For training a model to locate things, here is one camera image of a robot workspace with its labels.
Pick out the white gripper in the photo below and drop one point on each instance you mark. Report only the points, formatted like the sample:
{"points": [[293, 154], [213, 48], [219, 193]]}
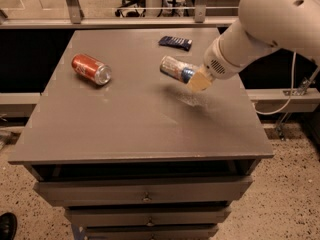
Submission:
{"points": [[215, 63]]}

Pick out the blue silver redbull can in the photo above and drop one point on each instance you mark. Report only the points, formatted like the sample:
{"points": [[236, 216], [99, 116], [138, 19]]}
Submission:
{"points": [[176, 69]]}

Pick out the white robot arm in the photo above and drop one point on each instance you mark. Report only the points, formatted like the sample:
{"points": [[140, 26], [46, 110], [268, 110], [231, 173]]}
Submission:
{"points": [[262, 27]]}

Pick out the blue rxbar wrapper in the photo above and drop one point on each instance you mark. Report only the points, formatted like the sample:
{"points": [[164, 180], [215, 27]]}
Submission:
{"points": [[176, 42]]}

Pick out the red soda can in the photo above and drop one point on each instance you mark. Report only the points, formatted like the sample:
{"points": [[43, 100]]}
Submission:
{"points": [[91, 69]]}

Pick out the grey metal railing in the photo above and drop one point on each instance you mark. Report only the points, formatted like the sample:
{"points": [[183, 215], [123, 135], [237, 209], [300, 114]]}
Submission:
{"points": [[111, 14]]}

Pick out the grey drawer cabinet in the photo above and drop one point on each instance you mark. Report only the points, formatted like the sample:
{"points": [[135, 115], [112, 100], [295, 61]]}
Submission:
{"points": [[141, 157]]}

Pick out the black shoe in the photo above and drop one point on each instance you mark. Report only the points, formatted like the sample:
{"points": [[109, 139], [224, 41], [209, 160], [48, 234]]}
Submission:
{"points": [[8, 226]]}

